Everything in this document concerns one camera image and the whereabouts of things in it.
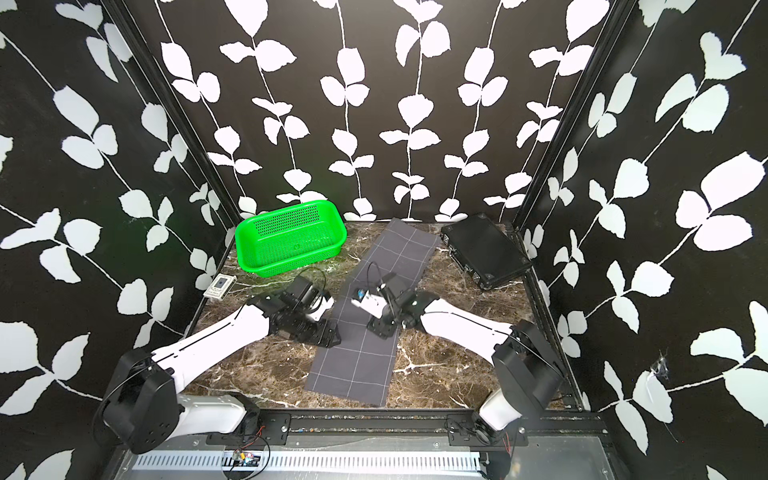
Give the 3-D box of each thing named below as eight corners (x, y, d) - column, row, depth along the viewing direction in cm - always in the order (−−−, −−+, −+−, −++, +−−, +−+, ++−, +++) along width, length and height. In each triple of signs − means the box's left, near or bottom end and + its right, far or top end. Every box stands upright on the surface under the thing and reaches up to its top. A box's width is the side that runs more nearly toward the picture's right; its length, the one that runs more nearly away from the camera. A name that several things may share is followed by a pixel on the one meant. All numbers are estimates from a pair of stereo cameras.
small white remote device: (207, 297, 100) (203, 293, 99) (221, 276, 106) (218, 272, 104) (224, 300, 100) (221, 297, 98) (238, 279, 105) (235, 275, 103)
